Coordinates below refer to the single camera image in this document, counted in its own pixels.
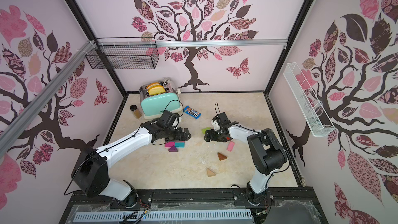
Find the teal rectangular block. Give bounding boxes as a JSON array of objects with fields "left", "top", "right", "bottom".
[{"left": 174, "top": 142, "right": 185, "bottom": 148}]

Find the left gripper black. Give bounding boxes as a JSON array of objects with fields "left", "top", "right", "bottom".
[{"left": 162, "top": 127, "right": 191, "bottom": 142}]

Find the dark brown triangular block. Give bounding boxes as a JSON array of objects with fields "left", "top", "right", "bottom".
[{"left": 217, "top": 152, "right": 227, "bottom": 161}]

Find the white wire wall shelf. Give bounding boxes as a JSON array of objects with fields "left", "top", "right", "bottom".
[{"left": 283, "top": 63, "right": 336, "bottom": 138}]

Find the light pink block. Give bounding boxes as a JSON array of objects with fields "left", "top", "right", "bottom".
[{"left": 227, "top": 141, "right": 235, "bottom": 152}]

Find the blue candy packet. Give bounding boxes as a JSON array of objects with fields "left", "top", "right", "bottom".
[{"left": 183, "top": 106, "right": 201, "bottom": 119}]

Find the white slotted cable duct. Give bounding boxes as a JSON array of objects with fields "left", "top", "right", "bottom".
[{"left": 72, "top": 209, "right": 252, "bottom": 224}]

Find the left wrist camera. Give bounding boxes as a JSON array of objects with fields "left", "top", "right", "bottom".
[{"left": 157, "top": 110, "right": 180, "bottom": 129}]

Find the orange toast slice back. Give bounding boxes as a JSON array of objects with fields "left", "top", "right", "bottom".
[{"left": 146, "top": 83, "right": 160, "bottom": 90}]

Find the mint green toy toaster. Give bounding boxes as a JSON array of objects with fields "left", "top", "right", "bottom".
[{"left": 139, "top": 79, "right": 183, "bottom": 120}]

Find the light brown triangular block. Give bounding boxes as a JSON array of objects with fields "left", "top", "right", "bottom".
[{"left": 206, "top": 168, "right": 216, "bottom": 177}]

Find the magenta rectangular block front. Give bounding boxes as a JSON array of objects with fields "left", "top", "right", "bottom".
[{"left": 165, "top": 142, "right": 175, "bottom": 148}]

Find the black wire wall basket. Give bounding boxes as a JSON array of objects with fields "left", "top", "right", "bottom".
[{"left": 86, "top": 36, "right": 160, "bottom": 69}]

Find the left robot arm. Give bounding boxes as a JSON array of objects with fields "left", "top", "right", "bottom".
[{"left": 71, "top": 121, "right": 191, "bottom": 208}]

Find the small brown spice jar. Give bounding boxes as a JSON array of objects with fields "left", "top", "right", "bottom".
[{"left": 130, "top": 104, "right": 142, "bottom": 119}]

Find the lime green block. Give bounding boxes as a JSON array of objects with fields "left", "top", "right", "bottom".
[{"left": 202, "top": 127, "right": 211, "bottom": 134}]

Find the purple triangular wooden block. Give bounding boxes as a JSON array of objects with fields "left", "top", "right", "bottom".
[{"left": 168, "top": 146, "right": 178, "bottom": 152}]

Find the yellow toast slice front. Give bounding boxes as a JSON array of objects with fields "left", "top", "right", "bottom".
[{"left": 148, "top": 85, "right": 166, "bottom": 96}]

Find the wall aluminium rail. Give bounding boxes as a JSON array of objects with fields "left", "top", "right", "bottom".
[
  {"left": 98, "top": 39, "right": 288, "bottom": 47},
  {"left": 1, "top": 40, "right": 94, "bottom": 156}
]

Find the back wall aluminium rail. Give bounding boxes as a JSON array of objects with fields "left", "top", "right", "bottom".
[{"left": 98, "top": 39, "right": 288, "bottom": 47}]

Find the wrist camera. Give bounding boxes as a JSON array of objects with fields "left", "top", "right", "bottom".
[
  {"left": 212, "top": 113, "right": 231, "bottom": 131},
  {"left": 157, "top": 110, "right": 180, "bottom": 129}
]

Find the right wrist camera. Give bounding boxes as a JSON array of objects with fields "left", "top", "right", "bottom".
[{"left": 212, "top": 113, "right": 231, "bottom": 131}]

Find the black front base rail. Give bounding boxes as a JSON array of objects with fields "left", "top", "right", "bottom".
[{"left": 66, "top": 186, "right": 318, "bottom": 207}]

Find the left wall aluminium rail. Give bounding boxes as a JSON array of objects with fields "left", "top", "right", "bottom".
[{"left": 1, "top": 40, "right": 94, "bottom": 156}]

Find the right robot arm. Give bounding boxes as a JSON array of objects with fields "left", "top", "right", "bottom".
[{"left": 204, "top": 122, "right": 288, "bottom": 206}]

